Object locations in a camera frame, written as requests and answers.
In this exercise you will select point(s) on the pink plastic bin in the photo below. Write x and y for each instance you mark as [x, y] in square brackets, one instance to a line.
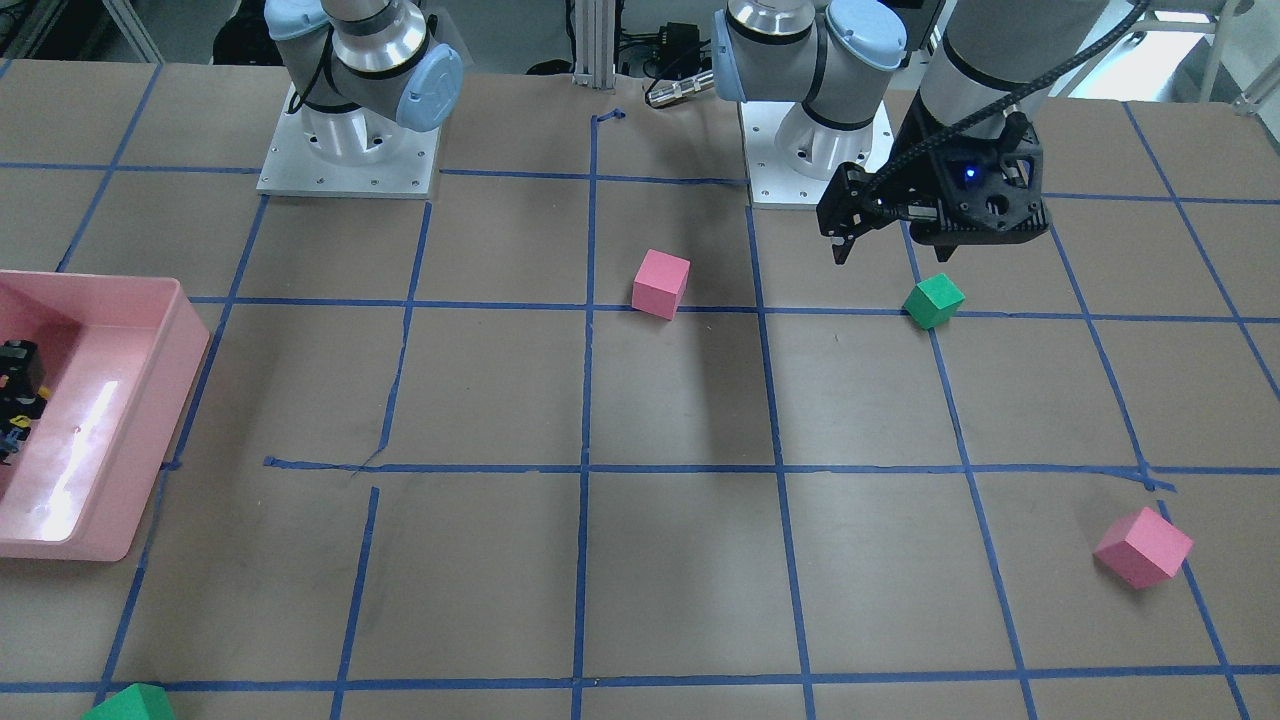
[120, 355]

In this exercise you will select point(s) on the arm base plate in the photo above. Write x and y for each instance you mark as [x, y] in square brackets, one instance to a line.
[791, 157]
[353, 155]

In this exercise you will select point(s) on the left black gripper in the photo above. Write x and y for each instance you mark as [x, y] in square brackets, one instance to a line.
[926, 171]

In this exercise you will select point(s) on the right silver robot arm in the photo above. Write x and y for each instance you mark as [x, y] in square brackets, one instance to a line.
[226, 178]

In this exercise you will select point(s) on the green cube table edge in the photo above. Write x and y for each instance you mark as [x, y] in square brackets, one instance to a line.
[138, 701]

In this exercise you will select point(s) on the aluminium frame post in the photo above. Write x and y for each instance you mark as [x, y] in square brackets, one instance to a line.
[595, 39]

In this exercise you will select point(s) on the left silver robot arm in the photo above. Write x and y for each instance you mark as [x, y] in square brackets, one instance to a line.
[836, 59]

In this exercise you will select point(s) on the green cube near left arm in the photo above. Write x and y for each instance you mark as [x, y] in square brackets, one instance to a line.
[933, 301]

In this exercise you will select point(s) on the pink cube centre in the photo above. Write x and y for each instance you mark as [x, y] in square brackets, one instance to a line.
[659, 284]

